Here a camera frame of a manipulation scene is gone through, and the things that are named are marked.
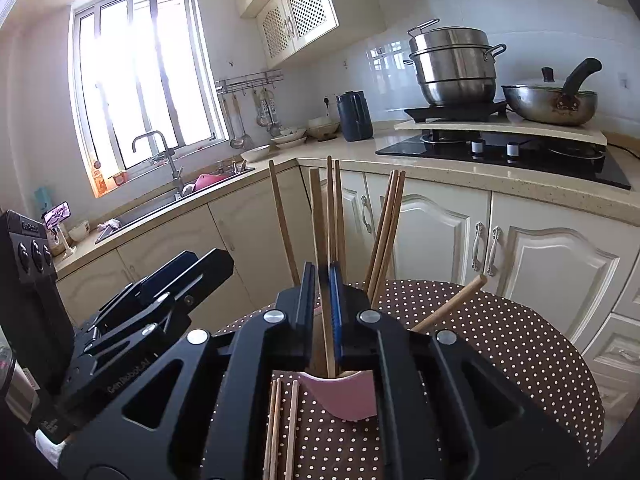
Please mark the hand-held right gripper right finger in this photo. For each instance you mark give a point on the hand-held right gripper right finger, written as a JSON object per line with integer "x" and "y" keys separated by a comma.
{"x": 337, "y": 310}

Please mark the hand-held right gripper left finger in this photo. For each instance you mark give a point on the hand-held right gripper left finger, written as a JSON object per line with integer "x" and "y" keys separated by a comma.
{"x": 307, "y": 320}

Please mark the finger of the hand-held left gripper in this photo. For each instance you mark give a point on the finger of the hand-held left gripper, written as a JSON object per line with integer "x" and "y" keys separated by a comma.
{"x": 175, "y": 272}
{"x": 130, "y": 350}

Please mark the pink cylindrical cup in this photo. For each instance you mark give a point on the pink cylindrical cup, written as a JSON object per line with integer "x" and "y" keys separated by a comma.
{"x": 350, "y": 395}

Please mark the wooden chopstick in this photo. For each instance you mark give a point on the wooden chopstick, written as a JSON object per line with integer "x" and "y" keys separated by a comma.
{"x": 380, "y": 225}
{"x": 340, "y": 210}
{"x": 392, "y": 232}
{"x": 386, "y": 232}
{"x": 450, "y": 305}

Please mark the pile of chopsticks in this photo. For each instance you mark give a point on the pile of chopsticks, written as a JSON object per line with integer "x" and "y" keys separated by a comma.
{"x": 273, "y": 425}

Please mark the phone stand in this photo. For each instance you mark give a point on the phone stand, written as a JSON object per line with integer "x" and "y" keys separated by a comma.
{"x": 62, "y": 240}

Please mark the steel kitchen sink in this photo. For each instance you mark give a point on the steel kitchen sink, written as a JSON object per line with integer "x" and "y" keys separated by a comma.
{"x": 145, "y": 215}

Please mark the small white cup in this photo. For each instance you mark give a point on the small white cup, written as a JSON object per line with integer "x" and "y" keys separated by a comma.
{"x": 78, "y": 232}

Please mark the smartphone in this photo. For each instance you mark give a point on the smartphone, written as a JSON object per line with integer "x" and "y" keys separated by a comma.
{"x": 56, "y": 212}

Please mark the pink basin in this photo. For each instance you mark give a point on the pink basin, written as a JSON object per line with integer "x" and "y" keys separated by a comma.
{"x": 209, "y": 182}

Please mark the small jar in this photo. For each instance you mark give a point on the small jar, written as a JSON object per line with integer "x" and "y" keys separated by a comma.
{"x": 120, "y": 178}

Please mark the metal kitchen faucet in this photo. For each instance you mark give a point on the metal kitchen faucet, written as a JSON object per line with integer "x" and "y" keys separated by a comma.
{"x": 172, "y": 160}

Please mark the orange bottle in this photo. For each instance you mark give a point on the orange bottle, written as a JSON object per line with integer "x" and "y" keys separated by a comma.
{"x": 99, "y": 180}

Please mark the white bowl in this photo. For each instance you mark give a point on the white bowl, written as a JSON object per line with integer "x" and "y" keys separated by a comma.
{"x": 255, "y": 153}

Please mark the hanging metal ladle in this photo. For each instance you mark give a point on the hanging metal ladle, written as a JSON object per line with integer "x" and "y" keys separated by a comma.
{"x": 237, "y": 130}

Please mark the beige kitchen countertop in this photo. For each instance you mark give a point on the beige kitchen countertop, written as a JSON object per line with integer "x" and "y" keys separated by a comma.
{"x": 350, "y": 152}

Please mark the brown polka-dot tablecloth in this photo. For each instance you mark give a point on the brown polka-dot tablecloth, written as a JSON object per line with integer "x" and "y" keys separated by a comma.
{"x": 500, "y": 360}

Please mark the stack of white plates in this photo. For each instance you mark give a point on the stack of white plates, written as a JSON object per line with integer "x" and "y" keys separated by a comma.
{"x": 291, "y": 139}

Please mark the stack of cream bowls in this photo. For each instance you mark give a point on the stack of cream bowls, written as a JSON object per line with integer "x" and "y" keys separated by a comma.
{"x": 324, "y": 127}

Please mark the hanging metal skimmer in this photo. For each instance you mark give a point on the hanging metal skimmer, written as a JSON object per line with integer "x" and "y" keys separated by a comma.
{"x": 267, "y": 112}

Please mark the kitchen window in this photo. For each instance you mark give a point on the kitchen window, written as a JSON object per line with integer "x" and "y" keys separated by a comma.
{"x": 140, "y": 85}

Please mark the dark blue kettle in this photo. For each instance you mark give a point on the dark blue kettle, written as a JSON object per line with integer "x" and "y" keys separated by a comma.
{"x": 355, "y": 120}

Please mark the white stove knob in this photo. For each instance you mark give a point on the white stove knob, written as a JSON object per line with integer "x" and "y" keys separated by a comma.
{"x": 477, "y": 146}
{"x": 512, "y": 150}

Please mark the black induction cooker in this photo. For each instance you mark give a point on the black induction cooker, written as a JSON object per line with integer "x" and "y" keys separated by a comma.
{"x": 450, "y": 112}

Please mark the black gas stove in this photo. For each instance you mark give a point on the black gas stove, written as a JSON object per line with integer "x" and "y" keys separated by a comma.
{"x": 550, "y": 160}

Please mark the stainless steel steamer pot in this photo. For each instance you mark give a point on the stainless steel steamer pot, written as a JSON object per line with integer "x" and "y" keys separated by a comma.
{"x": 455, "y": 70}

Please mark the cream upper kitchen cabinet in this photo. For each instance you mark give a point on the cream upper kitchen cabinet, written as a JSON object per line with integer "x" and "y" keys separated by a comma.
{"x": 310, "y": 5}

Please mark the metal utensil rail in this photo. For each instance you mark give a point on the metal utensil rail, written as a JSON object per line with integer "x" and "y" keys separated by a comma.
{"x": 250, "y": 80}

